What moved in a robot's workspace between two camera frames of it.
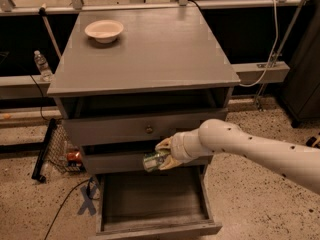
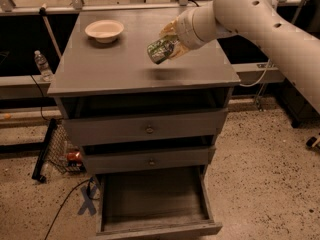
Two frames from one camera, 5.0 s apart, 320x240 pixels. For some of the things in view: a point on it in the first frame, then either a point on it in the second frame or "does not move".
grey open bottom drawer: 165,202 does not move
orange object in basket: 74,155 does not move
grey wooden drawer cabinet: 166,75 does not move
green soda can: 152,161 to 160,49
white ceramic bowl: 104,30 does not move
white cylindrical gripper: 177,148 to 185,30
